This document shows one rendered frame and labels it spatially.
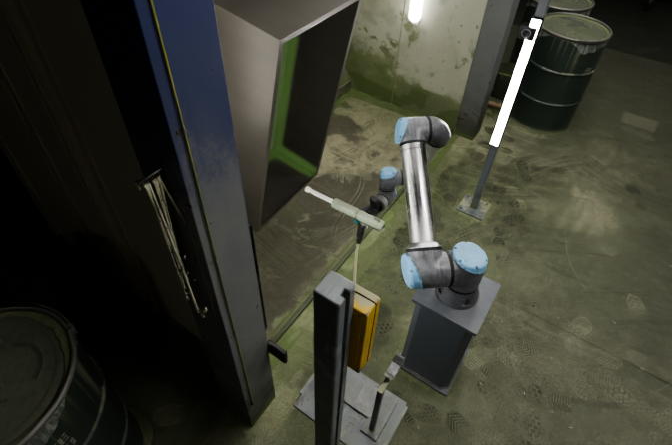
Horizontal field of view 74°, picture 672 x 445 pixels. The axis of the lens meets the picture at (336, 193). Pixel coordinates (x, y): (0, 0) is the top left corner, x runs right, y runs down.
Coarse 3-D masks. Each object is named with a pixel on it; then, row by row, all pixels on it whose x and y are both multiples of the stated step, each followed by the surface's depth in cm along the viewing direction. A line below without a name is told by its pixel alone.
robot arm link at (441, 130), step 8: (432, 120) 192; (440, 120) 194; (440, 128) 192; (448, 128) 197; (432, 136) 192; (440, 136) 194; (448, 136) 198; (432, 144) 201; (440, 144) 199; (432, 152) 211
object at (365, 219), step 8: (312, 192) 242; (328, 200) 238; (336, 200) 236; (336, 208) 236; (344, 208) 233; (352, 208) 233; (352, 216) 232; (360, 216) 229; (368, 216) 229; (360, 224) 233; (368, 224) 229; (376, 224) 226; (384, 224) 227; (360, 232) 237; (360, 240) 241
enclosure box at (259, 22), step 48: (240, 0) 169; (288, 0) 176; (336, 0) 184; (240, 48) 170; (288, 48) 236; (336, 48) 219; (240, 96) 186; (288, 96) 257; (336, 96) 236; (240, 144) 206; (288, 144) 282; (288, 192) 269
